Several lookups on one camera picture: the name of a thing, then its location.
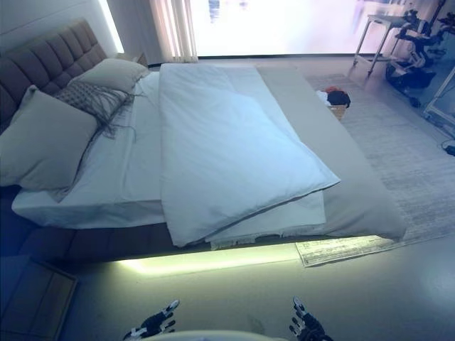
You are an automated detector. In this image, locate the beige curtain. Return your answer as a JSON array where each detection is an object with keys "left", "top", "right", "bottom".
[{"left": 147, "top": 0, "right": 198, "bottom": 61}]

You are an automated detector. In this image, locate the grey fringed cushion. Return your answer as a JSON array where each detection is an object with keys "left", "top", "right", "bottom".
[{"left": 53, "top": 78, "right": 139, "bottom": 143}]

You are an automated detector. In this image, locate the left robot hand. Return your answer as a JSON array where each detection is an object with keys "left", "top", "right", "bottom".
[{"left": 123, "top": 299, "right": 180, "bottom": 340}]

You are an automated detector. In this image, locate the brown tufted headboard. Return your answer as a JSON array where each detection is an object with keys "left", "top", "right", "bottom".
[{"left": 0, "top": 18, "right": 107, "bottom": 134}]

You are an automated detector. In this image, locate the large beige pillow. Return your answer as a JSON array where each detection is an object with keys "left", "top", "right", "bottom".
[{"left": 0, "top": 85, "right": 99, "bottom": 191}]

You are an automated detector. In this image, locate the white framed mirror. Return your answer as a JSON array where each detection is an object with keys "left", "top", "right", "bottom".
[{"left": 422, "top": 67, "right": 455, "bottom": 138}]

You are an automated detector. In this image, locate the beige bedspread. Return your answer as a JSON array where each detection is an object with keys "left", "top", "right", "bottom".
[{"left": 255, "top": 65, "right": 408, "bottom": 241}]

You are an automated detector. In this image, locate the wicker basket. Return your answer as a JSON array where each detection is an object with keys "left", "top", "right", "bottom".
[{"left": 328, "top": 104, "right": 348, "bottom": 121}]

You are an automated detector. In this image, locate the white sheeted mattress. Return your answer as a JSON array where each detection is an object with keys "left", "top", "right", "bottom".
[{"left": 11, "top": 70, "right": 171, "bottom": 230}]

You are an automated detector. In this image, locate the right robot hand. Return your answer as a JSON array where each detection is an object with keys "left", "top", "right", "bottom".
[{"left": 288, "top": 296, "right": 333, "bottom": 341}]

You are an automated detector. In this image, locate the dark brown bed frame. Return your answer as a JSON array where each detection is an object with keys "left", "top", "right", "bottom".
[{"left": 0, "top": 184, "right": 298, "bottom": 267}]

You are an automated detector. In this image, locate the grey patterned rug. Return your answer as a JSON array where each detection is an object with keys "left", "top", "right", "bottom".
[{"left": 294, "top": 72, "right": 455, "bottom": 269}]

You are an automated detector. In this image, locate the small beige pillow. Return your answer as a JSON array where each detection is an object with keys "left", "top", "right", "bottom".
[{"left": 73, "top": 58, "right": 150, "bottom": 94}]

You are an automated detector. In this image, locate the white duvet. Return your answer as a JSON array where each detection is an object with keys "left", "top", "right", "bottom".
[{"left": 158, "top": 63, "right": 342, "bottom": 249}]

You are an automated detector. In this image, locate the light wooden bedside table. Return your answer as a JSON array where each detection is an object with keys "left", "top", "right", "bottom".
[{"left": 117, "top": 52, "right": 149, "bottom": 68}]

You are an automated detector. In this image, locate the metal frame table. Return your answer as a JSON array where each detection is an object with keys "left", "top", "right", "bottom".
[{"left": 353, "top": 13, "right": 410, "bottom": 77}]

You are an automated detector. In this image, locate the black white machine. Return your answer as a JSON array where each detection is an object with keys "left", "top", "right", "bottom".
[{"left": 385, "top": 9, "right": 455, "bottom": 107}]

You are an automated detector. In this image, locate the wooden nightstand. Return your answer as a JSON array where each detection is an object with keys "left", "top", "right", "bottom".
[{"left": 0, "top": 259, "right": 79, "bottom": 341}]

